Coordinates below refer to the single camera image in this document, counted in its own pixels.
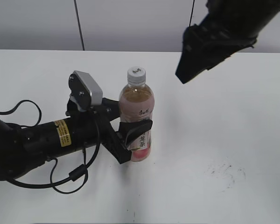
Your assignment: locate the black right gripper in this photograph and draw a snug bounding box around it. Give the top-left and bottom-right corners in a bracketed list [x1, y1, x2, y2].
[175, 24, 257, 84]

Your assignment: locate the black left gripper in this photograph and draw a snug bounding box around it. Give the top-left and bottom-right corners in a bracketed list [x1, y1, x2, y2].
[66, 98, 153, 164]

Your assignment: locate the pink peach oolong tea bottle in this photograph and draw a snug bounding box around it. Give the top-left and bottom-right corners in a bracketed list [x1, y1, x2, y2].
[119, 79, 155, 163]

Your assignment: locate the white bottle cap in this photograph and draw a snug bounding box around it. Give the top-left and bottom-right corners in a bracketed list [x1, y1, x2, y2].
[127, 66, 146, 83]

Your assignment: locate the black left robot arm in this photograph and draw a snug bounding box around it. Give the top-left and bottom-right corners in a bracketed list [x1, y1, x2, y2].
[0, 98, 153, 181]

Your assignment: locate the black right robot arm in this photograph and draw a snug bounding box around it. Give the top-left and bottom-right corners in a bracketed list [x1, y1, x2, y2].
[175, 0, 280, 84]

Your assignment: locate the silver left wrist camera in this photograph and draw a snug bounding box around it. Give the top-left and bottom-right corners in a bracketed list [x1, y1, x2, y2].
[68, 70, 103, 112]

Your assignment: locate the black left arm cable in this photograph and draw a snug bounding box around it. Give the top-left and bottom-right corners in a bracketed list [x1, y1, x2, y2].
[0, 100, 101, 194]

